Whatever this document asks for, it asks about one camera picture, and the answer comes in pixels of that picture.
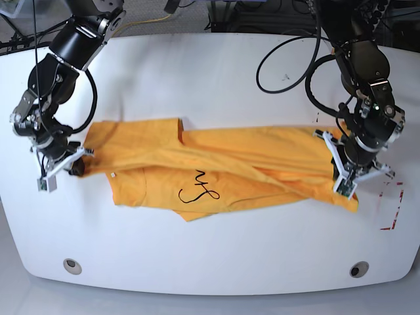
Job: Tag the table grommet hole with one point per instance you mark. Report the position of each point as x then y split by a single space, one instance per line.
359 269
72 266

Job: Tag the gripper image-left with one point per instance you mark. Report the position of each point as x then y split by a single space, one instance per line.
55 149

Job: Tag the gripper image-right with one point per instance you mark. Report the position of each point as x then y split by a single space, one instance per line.
358 153

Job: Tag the orange yellow T-shirt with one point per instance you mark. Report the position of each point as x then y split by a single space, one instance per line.
198 173

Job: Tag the left table grommet hole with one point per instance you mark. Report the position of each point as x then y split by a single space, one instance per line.
72 266

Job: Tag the right table grommet hole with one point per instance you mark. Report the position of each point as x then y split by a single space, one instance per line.
359 269

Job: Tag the red tape rectangle marking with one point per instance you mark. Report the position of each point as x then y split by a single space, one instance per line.
389 205

